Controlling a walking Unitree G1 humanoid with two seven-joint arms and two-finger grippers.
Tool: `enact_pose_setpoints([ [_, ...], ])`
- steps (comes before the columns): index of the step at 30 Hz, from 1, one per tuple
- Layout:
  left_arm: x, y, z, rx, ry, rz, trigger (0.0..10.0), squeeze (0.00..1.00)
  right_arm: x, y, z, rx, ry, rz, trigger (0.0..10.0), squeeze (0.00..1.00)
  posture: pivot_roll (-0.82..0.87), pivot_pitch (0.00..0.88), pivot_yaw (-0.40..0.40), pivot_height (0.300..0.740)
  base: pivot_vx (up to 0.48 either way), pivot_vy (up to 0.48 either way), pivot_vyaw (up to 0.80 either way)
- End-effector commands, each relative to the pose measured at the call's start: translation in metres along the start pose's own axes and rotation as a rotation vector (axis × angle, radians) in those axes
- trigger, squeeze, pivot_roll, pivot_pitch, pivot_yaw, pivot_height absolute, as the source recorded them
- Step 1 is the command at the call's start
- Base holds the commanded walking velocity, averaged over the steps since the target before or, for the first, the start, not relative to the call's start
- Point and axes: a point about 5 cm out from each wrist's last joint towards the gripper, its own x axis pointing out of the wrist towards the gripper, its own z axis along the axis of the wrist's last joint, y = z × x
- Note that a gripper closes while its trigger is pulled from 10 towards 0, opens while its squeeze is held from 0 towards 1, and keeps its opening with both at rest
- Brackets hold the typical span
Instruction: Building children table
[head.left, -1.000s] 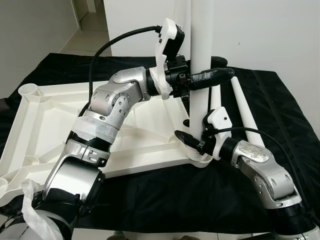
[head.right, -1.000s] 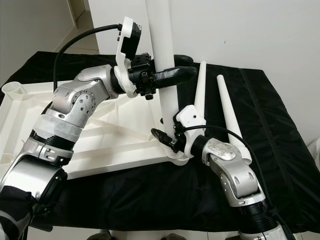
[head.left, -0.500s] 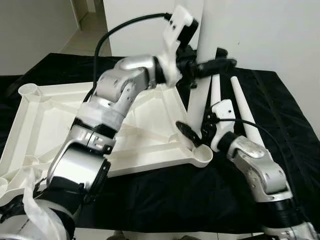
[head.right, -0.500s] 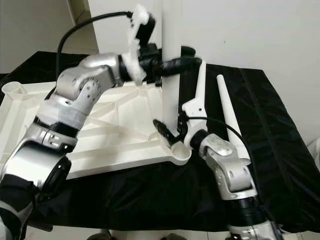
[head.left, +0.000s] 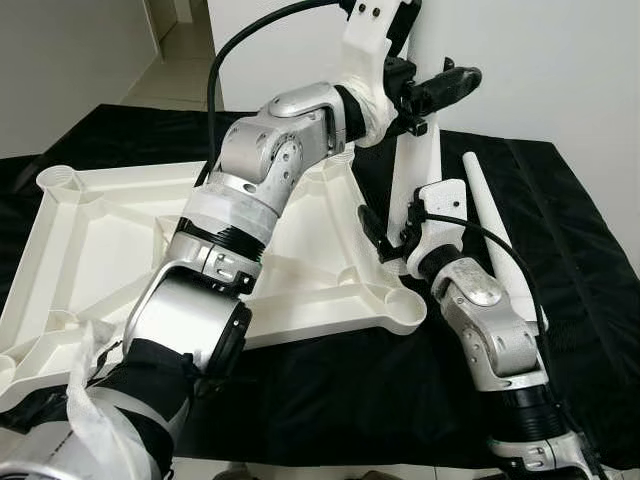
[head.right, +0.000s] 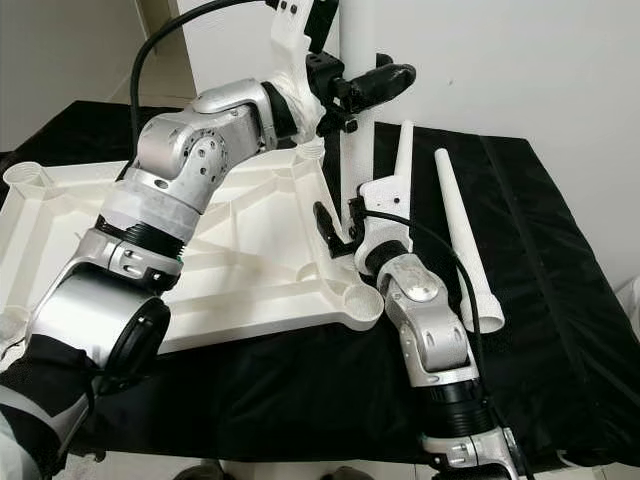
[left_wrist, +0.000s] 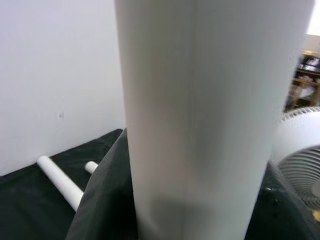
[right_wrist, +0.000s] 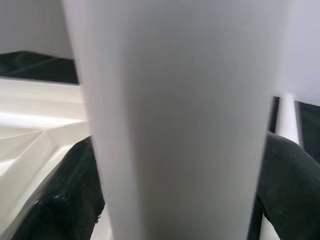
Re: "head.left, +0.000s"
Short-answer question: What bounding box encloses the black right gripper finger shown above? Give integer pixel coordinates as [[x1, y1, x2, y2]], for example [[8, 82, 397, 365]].
[[358, 203, 393, 263]]

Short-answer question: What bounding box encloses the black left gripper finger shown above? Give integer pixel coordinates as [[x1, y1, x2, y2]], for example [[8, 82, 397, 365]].
[[415, 62, 483, 113]]

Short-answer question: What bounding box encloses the white plastic screw-in table leg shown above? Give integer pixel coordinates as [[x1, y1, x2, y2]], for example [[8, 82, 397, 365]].
[[388, 0, 448, 263], [462, 151, 546, 336]]

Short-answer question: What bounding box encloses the white plastic children table top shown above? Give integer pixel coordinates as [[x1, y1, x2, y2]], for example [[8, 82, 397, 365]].
[[0, 150, 428, 413]]

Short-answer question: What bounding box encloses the black fabric table cover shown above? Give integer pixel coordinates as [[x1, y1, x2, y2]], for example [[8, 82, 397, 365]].
[[0, 103, 640, 471]]

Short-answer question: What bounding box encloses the grey left robot foot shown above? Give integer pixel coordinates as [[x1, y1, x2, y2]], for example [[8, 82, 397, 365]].
[[212, 462, 253, 480]]

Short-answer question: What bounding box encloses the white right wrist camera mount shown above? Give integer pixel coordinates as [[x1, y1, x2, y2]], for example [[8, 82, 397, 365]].
[[403, 178, 469, 279]]

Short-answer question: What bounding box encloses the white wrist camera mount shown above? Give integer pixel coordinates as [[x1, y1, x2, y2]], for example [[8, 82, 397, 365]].
[[403, 178, 469, 279], [338, 0, 423, 146]]

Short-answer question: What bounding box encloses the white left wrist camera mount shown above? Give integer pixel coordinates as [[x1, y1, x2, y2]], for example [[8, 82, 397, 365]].
[[338, 0, 423, 146]]

